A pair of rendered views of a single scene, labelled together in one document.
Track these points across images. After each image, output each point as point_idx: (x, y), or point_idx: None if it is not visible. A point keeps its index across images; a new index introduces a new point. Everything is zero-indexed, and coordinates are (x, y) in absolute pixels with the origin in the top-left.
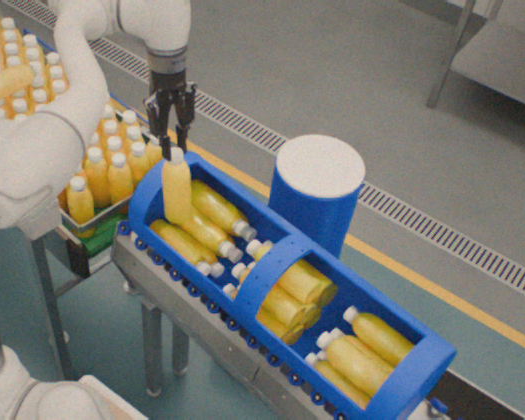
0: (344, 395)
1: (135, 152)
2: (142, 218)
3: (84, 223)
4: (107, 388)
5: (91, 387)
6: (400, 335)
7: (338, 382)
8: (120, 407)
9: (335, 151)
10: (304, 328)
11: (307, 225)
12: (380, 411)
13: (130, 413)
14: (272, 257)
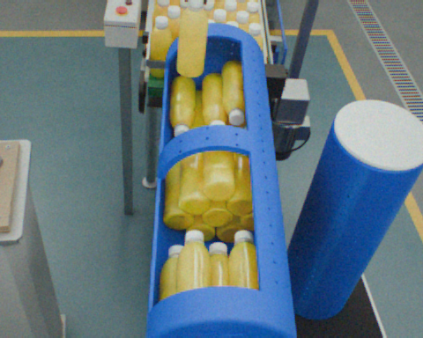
0: (152, 289)
1: None
2: (167, 61)
3: (152, 60)
4: (28, 157)
5: (17, 146)
6: (258, 285)
7: (170, 282)
8: (19, 174)
9: (410, 132)
10: (214, 234)
11: (333, 180)
12: (153, 321)
13: (20, 183)
14: (205, 132)
